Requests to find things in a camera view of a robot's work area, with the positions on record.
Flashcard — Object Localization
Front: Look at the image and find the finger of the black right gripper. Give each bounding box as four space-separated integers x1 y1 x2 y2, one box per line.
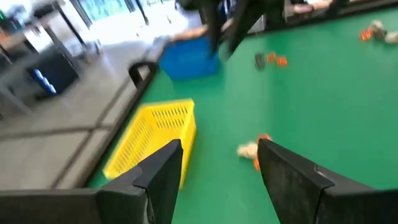
203 0 225 53
228 0 268 54

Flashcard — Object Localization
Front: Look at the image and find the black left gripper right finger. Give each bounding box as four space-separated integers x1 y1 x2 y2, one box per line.
257 138 374 224

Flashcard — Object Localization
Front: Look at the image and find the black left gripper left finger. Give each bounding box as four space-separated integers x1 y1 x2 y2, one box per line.
96 139 184 224

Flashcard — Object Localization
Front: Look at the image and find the grey translucent skull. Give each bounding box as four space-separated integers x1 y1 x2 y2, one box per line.
374 29 389 42
254 53 266 71

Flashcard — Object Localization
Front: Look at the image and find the white plastic skull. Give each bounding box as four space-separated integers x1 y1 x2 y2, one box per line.
369 19 386 32
384 30 398 45
236 142 259 160

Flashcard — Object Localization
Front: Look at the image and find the blue plastic basket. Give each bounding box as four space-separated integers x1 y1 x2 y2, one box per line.
159 36 220 80

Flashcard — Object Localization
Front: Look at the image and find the yellow plastic basket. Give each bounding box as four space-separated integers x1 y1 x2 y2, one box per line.
102 98 197 189

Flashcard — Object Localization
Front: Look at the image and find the green table mat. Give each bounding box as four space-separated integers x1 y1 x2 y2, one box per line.
88 6 398 224

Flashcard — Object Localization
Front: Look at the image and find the black perforated computer tower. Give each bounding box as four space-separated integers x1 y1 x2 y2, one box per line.
26 46 80 101

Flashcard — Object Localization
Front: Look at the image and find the grey metal desk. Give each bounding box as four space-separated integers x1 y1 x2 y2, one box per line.
0 0 103 118

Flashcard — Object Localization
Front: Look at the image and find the black loop bracket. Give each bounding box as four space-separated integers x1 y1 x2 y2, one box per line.
129 61 159 91

